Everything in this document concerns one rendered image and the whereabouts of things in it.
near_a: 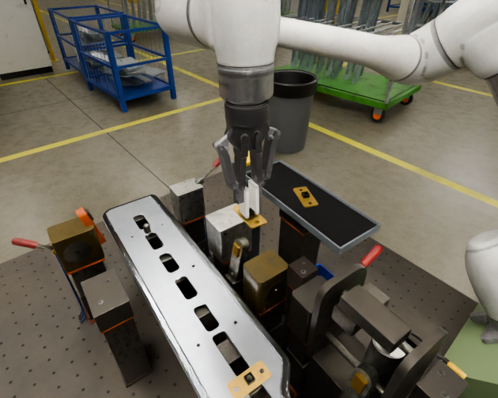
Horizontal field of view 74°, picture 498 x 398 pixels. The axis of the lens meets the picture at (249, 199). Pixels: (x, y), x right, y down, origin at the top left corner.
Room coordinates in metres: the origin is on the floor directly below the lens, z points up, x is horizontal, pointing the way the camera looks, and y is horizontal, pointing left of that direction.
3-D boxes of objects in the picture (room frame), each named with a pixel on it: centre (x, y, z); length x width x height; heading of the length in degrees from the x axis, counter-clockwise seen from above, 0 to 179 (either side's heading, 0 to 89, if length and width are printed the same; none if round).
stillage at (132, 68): (4.83, 1.72, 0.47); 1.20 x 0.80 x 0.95; 42
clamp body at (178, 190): (0.89, 0.19, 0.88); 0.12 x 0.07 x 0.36; 125
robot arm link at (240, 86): (0.55, 0.00, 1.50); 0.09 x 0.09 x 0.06
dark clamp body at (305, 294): (0.46, -0.16, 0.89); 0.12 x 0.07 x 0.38; 125
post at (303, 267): (0.51, -0.12, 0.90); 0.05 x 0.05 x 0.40; 35
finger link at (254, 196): (0.54, -0.01, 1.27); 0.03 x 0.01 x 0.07; 30
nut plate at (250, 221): (0.53, 0.00, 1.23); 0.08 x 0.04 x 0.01; 30
